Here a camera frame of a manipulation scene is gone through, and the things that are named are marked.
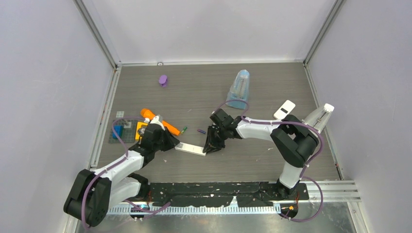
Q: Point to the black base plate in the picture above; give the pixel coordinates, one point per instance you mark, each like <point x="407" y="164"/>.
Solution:
<point x="218" y="194"/>

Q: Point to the small white remote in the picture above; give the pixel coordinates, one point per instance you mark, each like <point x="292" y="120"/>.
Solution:
<point x="284" y="110"/>

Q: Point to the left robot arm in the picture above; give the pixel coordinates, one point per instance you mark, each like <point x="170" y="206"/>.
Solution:
<point x="93" y="193"/>

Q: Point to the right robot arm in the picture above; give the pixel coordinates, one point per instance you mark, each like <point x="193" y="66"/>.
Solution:
<point x="295" y="141"/>

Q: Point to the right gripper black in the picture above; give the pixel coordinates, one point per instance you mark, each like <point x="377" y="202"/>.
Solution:
<point x="211" y="145"/>

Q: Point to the blue lego brick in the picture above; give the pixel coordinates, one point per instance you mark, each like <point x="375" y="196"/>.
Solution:
<point x="117" y="131"/>

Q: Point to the purple cap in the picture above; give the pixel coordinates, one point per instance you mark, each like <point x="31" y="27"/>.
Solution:
<point x="163" y="80"/>

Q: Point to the yellow tape measure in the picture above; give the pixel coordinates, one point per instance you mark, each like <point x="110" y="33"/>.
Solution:
<point x="140" y="129"/>

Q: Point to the white remote control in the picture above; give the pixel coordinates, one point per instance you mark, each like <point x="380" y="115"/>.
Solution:
<point x="189" y="148"/>

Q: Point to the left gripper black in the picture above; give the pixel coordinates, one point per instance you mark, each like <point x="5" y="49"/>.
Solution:
<point x="172" y="142"/>

